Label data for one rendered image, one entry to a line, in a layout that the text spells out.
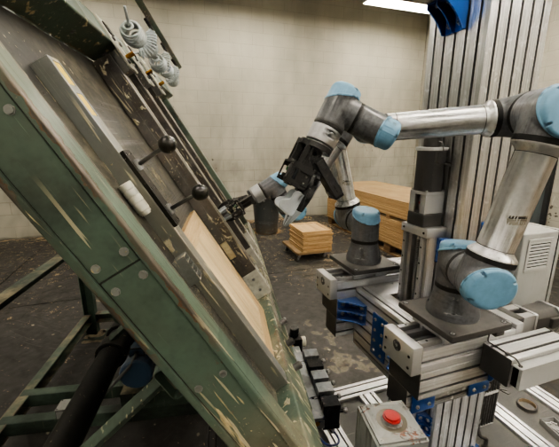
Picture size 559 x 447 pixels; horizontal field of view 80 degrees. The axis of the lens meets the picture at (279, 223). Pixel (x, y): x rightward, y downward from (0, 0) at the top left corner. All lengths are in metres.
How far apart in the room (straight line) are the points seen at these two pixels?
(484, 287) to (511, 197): 0.22
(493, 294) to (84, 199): 0.88
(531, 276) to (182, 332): 1.29
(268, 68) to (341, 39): 1.59
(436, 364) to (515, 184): 0.54
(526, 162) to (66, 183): 0.91
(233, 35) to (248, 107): 1.20
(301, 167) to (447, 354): 0.70
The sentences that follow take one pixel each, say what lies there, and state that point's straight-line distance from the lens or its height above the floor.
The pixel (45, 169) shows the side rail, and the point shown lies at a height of 1.51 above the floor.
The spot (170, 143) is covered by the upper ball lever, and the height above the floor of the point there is 1.55.
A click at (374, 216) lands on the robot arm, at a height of 1.24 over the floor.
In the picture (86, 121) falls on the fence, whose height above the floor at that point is 1.59.
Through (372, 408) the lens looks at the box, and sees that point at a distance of 0.94.
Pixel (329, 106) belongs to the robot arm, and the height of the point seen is 1.63.
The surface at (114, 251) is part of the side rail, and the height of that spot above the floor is 1.38.
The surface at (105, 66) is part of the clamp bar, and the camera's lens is 1.40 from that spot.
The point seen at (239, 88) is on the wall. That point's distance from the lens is 6.53.
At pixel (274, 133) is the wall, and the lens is 6.64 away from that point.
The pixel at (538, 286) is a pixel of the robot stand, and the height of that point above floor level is 1.02.
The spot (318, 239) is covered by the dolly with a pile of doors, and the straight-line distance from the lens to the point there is 4.43.
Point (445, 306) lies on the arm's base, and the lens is 1.12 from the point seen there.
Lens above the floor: 1.55
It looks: 14 degrees down
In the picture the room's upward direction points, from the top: straight up
